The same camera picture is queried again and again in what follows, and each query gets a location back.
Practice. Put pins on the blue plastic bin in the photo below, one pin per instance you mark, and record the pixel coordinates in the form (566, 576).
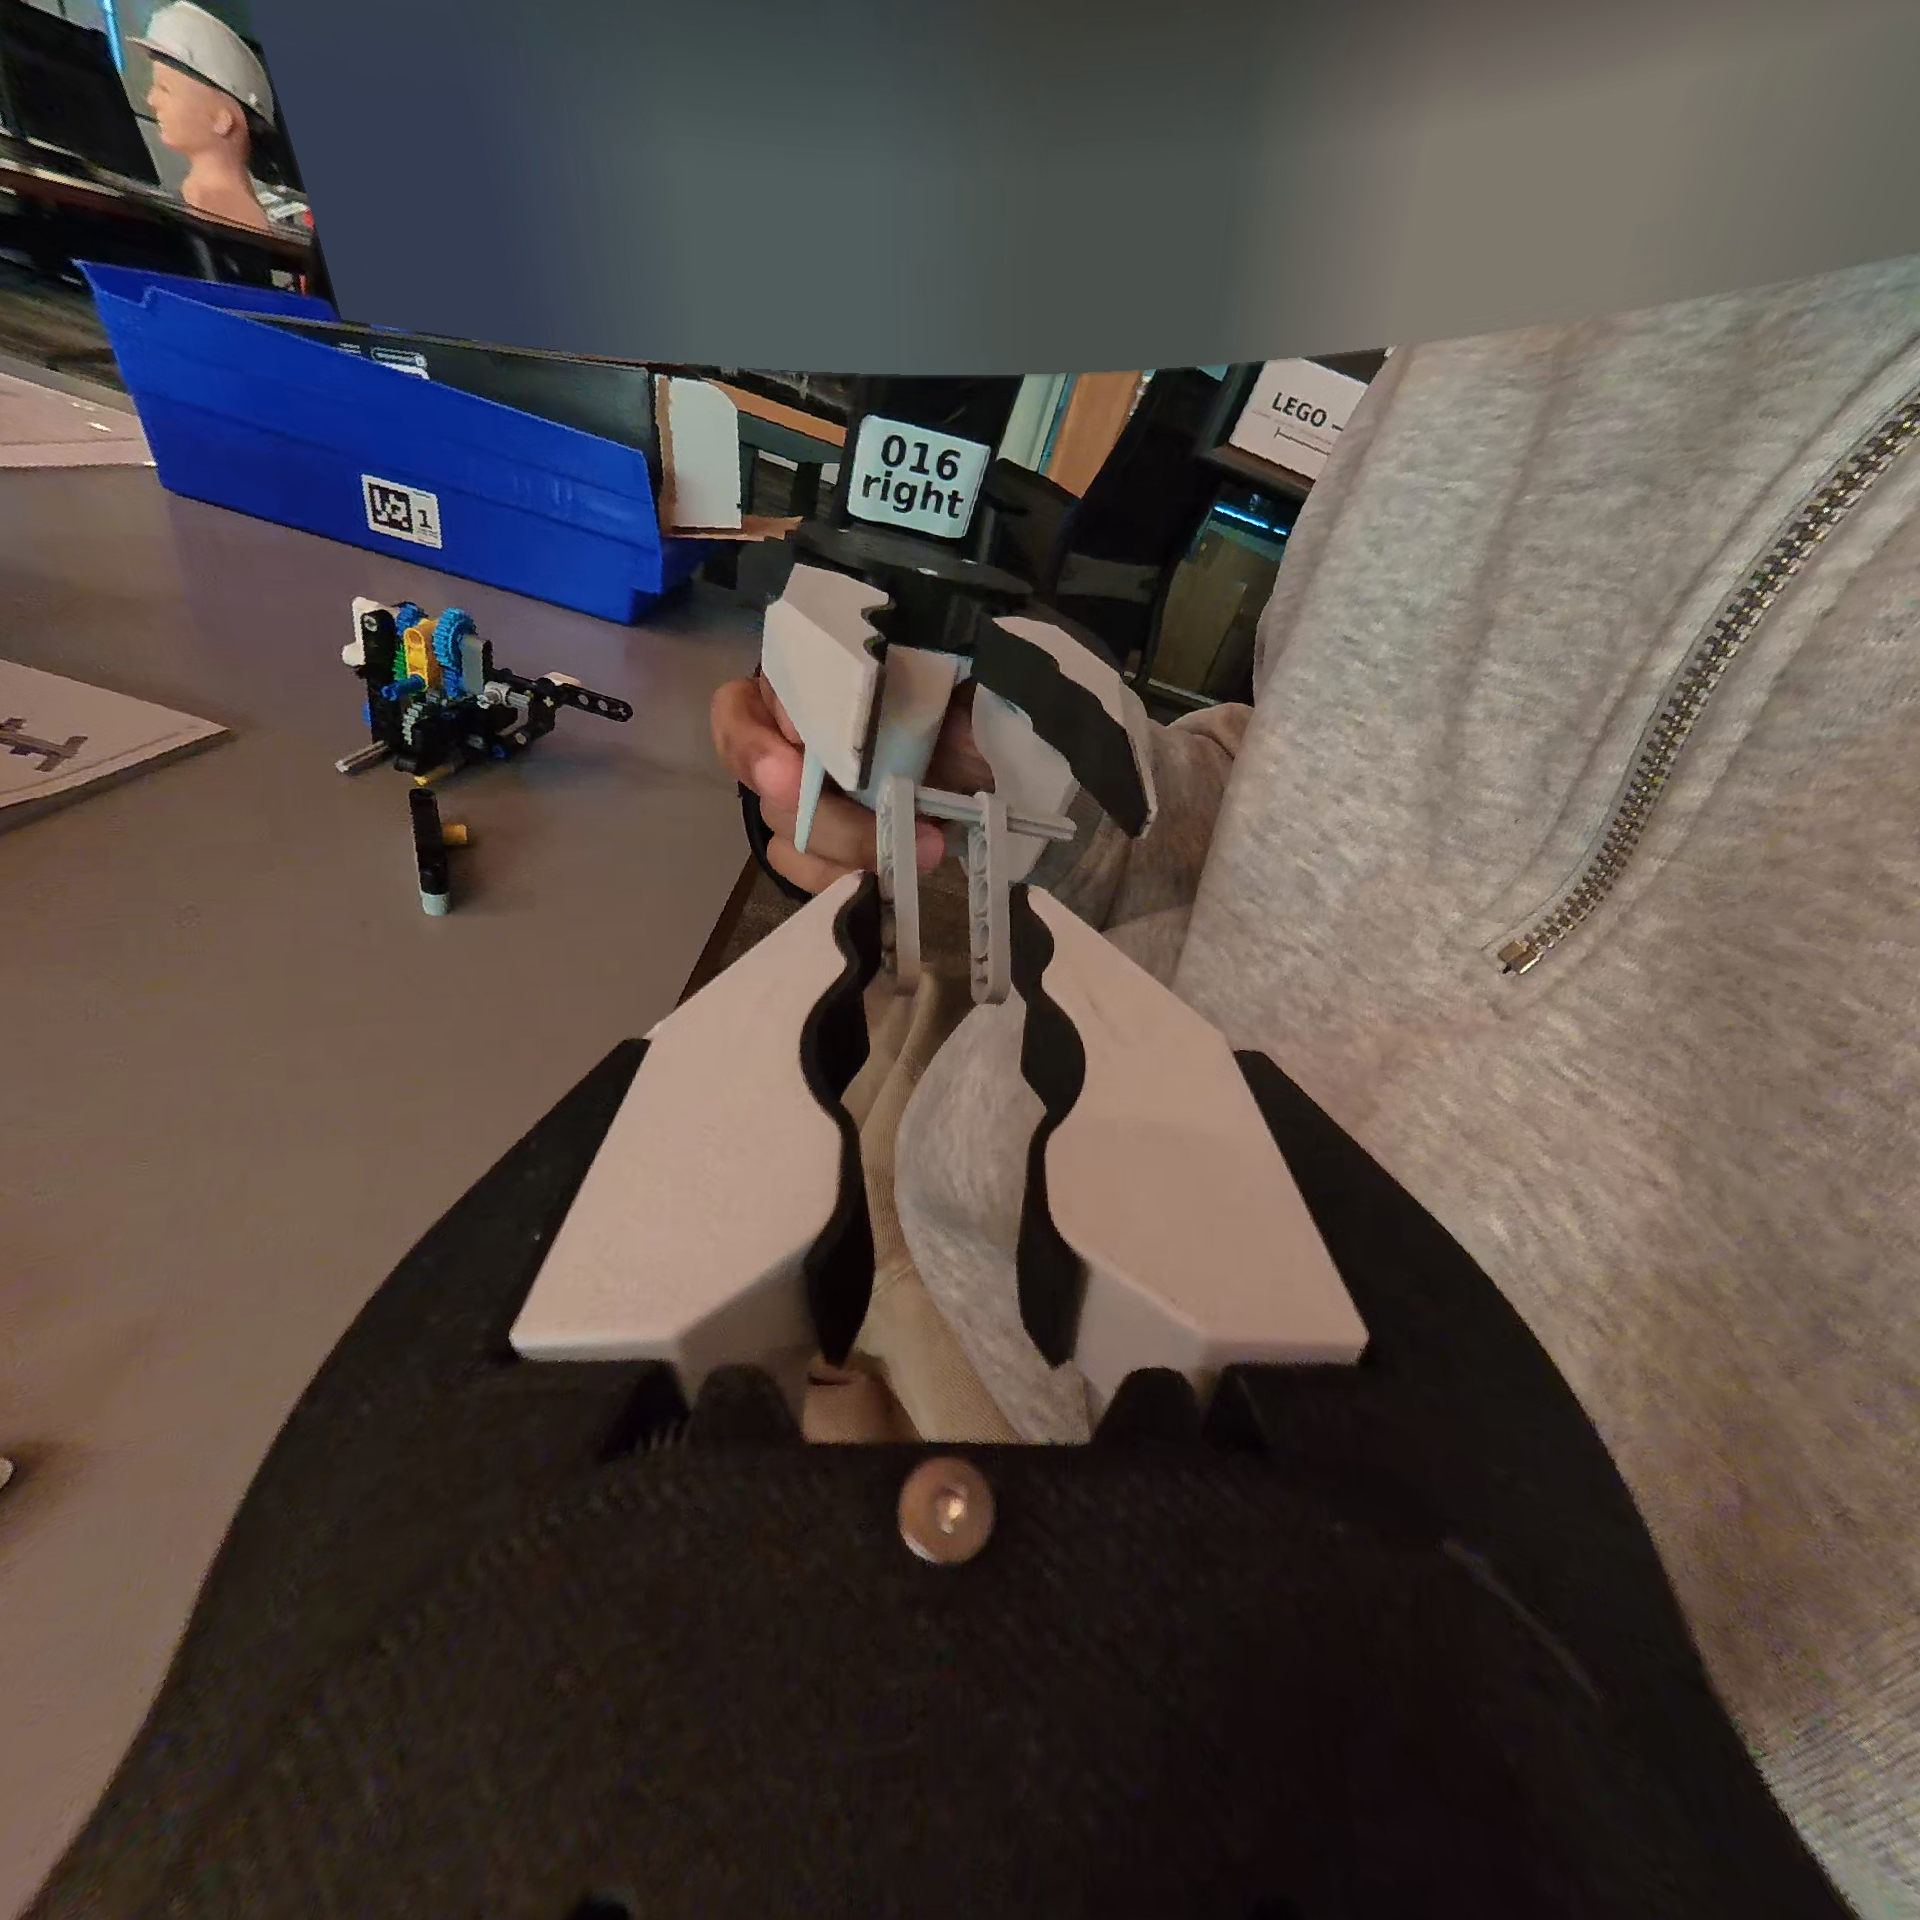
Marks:
(376, 436)

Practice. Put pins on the small black lego connector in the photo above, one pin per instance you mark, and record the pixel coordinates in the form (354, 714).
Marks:
(428, 848)

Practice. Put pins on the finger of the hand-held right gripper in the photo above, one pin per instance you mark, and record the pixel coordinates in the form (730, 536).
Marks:
(1037, 735)
(820, 661)

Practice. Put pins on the white hard hat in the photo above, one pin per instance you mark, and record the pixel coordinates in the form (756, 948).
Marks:
(211, 54)

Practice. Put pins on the lego instruction booklet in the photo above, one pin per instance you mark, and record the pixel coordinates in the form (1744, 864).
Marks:
(90, 744)

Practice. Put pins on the person's right hand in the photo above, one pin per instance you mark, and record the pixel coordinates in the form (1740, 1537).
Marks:
(764, 764)

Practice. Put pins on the colourful lego gear assembly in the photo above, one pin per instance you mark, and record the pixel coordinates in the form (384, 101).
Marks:
(436, 704)

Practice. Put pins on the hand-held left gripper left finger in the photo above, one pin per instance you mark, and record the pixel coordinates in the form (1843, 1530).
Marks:
(676, 1200)

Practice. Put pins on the grey lego beam assembly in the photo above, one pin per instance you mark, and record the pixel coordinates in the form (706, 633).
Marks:
(991, 916)

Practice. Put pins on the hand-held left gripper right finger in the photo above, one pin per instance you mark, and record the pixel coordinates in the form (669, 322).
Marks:
(1202, 1200)

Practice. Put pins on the white paper sign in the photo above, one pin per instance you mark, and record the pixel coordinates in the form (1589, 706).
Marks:
(1300, 412)

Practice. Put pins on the person's right forearm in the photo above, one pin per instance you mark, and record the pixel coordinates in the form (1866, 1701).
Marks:
(1186, 810)

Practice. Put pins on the mannequin head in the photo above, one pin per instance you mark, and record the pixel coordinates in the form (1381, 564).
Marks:
(211, 149)

